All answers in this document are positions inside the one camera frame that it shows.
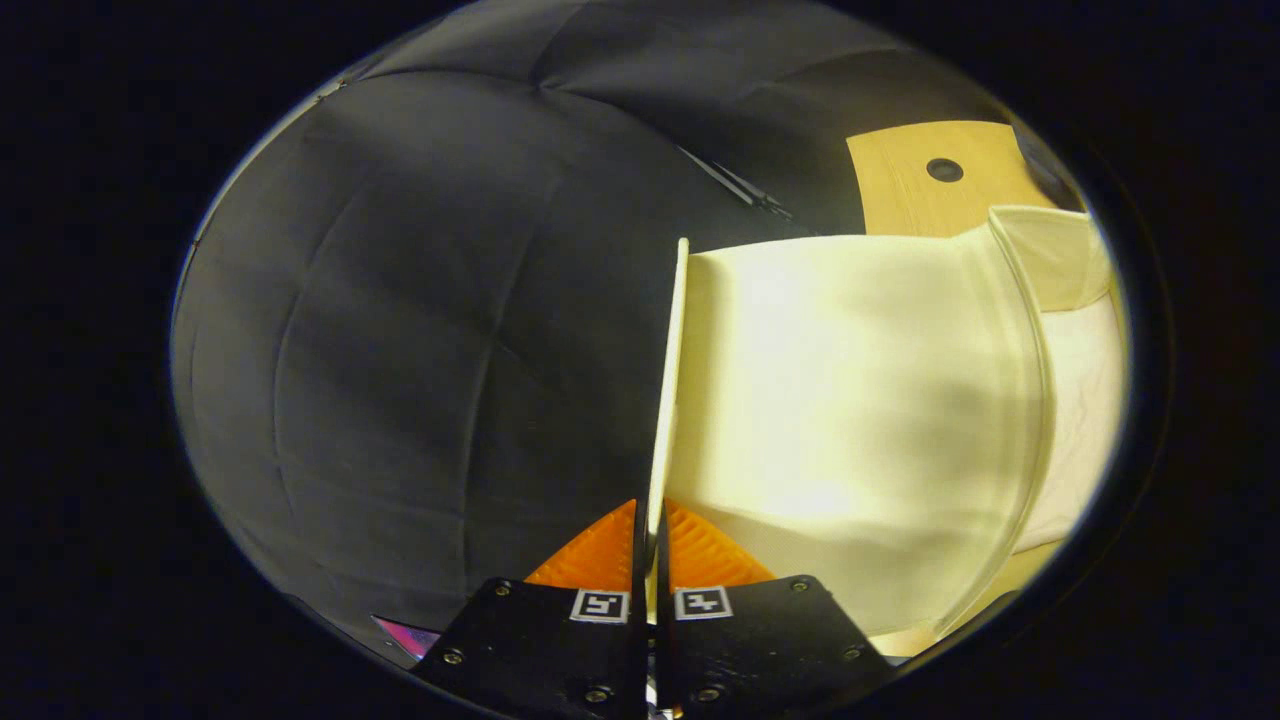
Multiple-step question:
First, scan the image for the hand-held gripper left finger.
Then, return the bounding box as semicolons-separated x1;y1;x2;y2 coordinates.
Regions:
413;499;648;720

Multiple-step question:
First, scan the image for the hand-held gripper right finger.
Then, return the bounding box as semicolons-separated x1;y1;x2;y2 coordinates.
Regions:
655;498;897;720

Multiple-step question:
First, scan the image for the cream fabric storage box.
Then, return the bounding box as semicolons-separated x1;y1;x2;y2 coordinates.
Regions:
645;205;1126;656

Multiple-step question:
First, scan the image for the colourful monitor screen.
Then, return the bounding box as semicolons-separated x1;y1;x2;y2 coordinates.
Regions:
372;615;441;661

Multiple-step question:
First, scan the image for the grey metal frame pole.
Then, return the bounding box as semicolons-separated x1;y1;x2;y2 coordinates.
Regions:
680;148;793;221

